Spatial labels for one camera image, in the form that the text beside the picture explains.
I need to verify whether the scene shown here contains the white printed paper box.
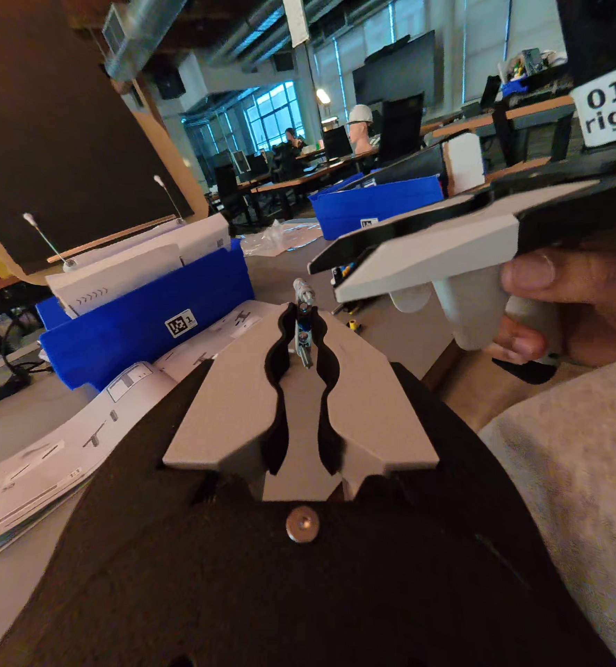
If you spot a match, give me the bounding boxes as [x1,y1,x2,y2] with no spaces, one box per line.
[44,243,185,319]

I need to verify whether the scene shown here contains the person's right forearm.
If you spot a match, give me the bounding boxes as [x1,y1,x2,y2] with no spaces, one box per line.
[477,353,616,667]

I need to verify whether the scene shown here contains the thin metal rod white tip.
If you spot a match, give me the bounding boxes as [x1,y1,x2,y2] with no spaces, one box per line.
[22,212,78,273]
[153,174,188,226]

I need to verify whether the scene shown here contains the large black panel board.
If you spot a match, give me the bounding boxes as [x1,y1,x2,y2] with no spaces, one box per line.
[0,0,211,286]

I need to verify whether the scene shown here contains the lego instruction booklet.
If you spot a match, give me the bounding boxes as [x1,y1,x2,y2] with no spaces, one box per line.
[0,299,284,572]

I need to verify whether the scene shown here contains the person's right hand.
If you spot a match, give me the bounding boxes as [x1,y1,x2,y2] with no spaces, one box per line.
[488,230,616,368]

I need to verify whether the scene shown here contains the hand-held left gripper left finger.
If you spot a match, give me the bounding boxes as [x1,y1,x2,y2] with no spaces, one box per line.
[162,302,295,502]

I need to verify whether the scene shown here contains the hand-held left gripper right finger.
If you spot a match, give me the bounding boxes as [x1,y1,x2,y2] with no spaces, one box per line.
[313,305,440,502]

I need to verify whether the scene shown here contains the small grey lego axle assembly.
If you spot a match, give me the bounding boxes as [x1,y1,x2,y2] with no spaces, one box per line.
[292,277,318,371]

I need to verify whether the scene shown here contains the large black wall screen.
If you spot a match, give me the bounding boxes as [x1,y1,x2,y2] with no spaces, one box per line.
[351,30,437,108]

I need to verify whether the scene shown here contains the blue plastic bin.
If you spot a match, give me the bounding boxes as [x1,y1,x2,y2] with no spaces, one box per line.
[308,174,447,242]
[36,239,257,393]

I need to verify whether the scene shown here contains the white hanging banner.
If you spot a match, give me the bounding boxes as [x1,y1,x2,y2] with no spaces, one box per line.
[282,0,310,49]

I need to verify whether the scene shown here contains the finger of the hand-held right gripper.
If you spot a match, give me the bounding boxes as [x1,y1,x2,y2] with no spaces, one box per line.
[307,197,520,351]
[381,180,602,230]

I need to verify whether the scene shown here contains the metal ventilation duct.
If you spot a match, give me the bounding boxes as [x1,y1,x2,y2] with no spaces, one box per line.
[102,0,190,82]

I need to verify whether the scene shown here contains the clear plastic bag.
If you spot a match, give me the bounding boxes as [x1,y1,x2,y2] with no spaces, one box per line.
[239,219,323,259]

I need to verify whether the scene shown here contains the wooden desk black legs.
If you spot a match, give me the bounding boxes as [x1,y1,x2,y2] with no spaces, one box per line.
[432,95,576,168]

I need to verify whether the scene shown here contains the mannequin head white hard hat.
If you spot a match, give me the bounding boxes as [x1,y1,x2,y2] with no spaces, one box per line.
[345,103,380,156]

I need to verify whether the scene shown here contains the black computer monitor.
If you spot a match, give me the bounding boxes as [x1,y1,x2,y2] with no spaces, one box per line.
[378,92,425,163]
[322,125,354,160]

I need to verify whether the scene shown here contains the black wall speaker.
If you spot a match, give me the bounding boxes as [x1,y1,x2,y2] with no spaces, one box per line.
[154,70,187,101]

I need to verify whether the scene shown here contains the black office chair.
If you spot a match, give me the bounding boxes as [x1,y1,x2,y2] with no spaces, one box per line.
[212,164,252,228]

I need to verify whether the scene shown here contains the long wooden office desk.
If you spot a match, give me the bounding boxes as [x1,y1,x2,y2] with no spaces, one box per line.
[236,147,383,210]

